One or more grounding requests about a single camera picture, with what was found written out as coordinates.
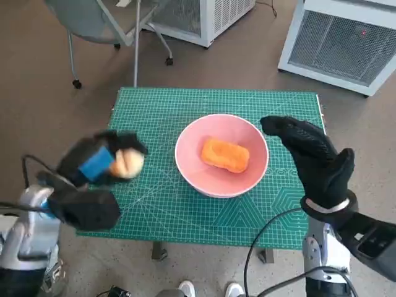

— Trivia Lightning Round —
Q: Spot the pink bowl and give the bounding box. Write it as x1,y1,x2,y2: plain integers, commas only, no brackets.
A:
174,113,269,199

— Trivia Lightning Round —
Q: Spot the person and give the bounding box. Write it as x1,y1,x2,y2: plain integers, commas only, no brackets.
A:
43,259,67,297

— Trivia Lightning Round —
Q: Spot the small black device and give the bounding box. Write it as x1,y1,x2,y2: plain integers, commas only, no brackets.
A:
100,286,131,297

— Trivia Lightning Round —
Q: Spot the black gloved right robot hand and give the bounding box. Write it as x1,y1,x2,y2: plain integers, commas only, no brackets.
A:
260,116,356,214

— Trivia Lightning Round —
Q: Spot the green cutting mat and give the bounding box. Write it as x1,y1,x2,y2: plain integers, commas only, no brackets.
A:
75,87,325,250

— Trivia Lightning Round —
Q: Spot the grey office chair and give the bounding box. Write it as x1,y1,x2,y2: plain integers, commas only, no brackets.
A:
43,0,174,90

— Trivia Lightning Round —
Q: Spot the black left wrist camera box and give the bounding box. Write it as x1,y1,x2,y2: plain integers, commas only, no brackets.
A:
46,188,121,232

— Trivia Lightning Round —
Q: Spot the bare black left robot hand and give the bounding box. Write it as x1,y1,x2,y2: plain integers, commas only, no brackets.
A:
57,129,149,188

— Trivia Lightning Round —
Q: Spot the round toy bread bun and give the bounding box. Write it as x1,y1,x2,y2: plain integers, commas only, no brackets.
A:
110,147,145,179

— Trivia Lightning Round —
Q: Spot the white mesh cabinet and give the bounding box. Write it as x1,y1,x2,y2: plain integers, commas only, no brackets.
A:
142,0,257,48
277,0,396,97

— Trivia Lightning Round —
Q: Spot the silver metal pole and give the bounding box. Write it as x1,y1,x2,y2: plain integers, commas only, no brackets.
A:
132,0,143,88

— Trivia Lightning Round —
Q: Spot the oblong orange toy bread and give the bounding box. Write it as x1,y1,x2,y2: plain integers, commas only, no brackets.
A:
200,138,251,173

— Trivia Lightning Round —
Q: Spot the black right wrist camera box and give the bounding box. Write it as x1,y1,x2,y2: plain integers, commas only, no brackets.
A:
337,212,396,278

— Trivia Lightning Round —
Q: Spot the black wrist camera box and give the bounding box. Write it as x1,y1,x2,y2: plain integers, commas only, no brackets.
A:
337,212,396,278
46,188,121,232

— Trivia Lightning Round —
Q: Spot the black table bracket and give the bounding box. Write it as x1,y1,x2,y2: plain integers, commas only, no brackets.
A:
258,247,275,263
151,243,168,260

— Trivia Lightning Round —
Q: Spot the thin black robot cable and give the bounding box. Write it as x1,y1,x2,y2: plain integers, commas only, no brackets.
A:
21,154,59,186
243,207,310,297

